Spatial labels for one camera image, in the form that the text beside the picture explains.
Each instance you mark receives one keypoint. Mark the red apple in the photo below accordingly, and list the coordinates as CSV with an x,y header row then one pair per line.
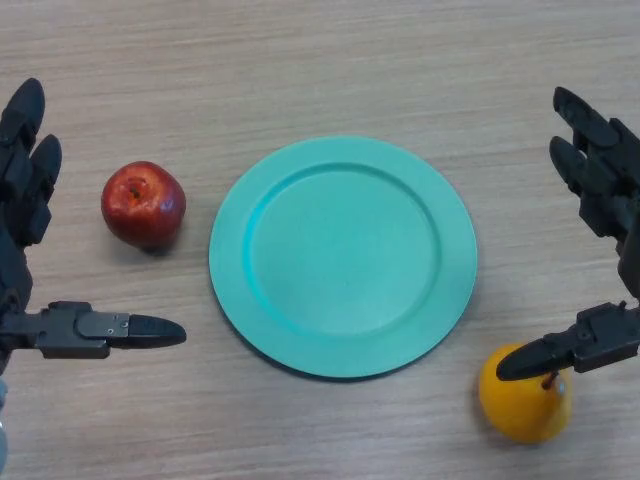
x,y
142,210

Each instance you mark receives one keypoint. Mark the yellow pear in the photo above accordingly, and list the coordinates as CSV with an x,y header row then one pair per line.
x,y
525,412

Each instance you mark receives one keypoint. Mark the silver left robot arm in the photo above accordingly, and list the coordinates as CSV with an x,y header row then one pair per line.
x,y
3,425

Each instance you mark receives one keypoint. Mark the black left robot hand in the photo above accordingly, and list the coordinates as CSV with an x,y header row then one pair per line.
x,y
20,200

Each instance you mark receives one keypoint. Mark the green round plate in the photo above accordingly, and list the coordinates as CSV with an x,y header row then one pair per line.
x,y
345,260

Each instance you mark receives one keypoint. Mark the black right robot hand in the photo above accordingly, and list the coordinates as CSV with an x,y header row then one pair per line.
x,y
607,170

